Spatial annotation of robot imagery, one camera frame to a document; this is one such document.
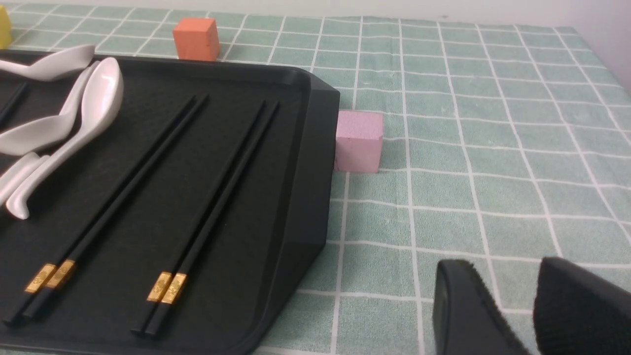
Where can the white ceramic spoon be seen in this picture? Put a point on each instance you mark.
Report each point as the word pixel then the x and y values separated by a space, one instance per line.
pixel 17 173
pixel 100 105
pixel 54 65
pixel 44 132

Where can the orange foam cube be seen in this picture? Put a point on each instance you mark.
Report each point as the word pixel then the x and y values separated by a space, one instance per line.
pixel 196 39

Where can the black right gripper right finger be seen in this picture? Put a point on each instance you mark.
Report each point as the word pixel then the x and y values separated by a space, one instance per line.
pixel 577 312

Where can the yellow foam cube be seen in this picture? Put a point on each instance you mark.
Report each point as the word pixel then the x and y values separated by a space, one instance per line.
pixel 6 37

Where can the pink foam cube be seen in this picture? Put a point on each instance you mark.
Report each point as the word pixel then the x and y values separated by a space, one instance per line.
pixel 359 141

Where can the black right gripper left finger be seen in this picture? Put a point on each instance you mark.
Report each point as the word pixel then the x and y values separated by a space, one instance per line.
pixel 466 319

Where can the black plastic tray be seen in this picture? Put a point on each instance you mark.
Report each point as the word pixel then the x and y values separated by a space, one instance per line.
pixel 190 220

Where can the green checkered tablecloth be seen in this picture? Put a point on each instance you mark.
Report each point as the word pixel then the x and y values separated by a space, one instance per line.
pixel 502 145

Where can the black chopstick gold band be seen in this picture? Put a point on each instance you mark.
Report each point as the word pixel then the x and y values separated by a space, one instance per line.
pixel 207 212
pixel 106 212
pixel 123 207
pixel 222 212

